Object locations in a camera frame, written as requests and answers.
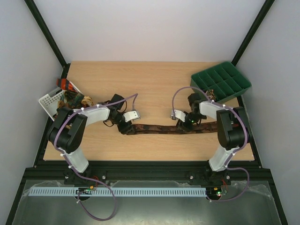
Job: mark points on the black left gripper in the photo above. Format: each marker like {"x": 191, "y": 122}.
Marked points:
{"x": 123, "y": 129}

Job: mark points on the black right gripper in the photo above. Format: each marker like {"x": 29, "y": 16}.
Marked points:
{"x": 183, "y": 125}

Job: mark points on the brown red patterned tie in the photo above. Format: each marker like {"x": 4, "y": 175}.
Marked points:
{"x": 198, "y": 128}

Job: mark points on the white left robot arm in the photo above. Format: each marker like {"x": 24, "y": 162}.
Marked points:
{"x": 66, "y": 132}

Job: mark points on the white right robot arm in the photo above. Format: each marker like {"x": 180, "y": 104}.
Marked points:
{"x": 233, "y": 132}

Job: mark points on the rolled tie in tray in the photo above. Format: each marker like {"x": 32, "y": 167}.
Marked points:
{"x": 210, "y": 94}

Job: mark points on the beige patterned tie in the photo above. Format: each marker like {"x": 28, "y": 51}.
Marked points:
{"x": 87, "y": 102}

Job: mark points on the green compartment tray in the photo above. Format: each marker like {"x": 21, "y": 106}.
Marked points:
{"x": 224, "y": 79}

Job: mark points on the green orange patterned tie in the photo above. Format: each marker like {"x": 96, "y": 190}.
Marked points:
{"x": 70, "y": 99}

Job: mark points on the red navy striped tie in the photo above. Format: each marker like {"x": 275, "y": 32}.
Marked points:
{"x": 65, "y": 84}

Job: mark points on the white perforated plastic basket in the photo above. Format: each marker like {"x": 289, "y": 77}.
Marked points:
{"x": 49, "y": 101}

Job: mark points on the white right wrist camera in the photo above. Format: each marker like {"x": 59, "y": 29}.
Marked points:
{"x": 178, "y": 115}

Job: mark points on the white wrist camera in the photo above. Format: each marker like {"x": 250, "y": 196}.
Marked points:
{"x": 131, "y": 115}
{"x": 178, "y": 115}

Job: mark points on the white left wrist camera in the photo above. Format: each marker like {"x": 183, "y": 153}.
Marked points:
{"x": 131, "y": 115}

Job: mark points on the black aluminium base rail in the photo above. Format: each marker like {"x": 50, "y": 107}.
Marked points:
{"x": 193, "y": 173}

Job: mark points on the light blue cable duct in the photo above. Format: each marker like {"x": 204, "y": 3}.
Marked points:
{"x": 120, "y": 191}

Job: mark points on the black frame post right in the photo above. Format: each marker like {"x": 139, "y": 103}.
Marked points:
{"x": 252, "y": 30}

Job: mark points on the black frame post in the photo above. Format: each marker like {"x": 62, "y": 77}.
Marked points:
{"x": 252, "y": 30}
{"x": 46, "y": 32}

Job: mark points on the black frame post left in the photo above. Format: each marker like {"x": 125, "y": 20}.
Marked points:
{"x": 46, "y": 32}

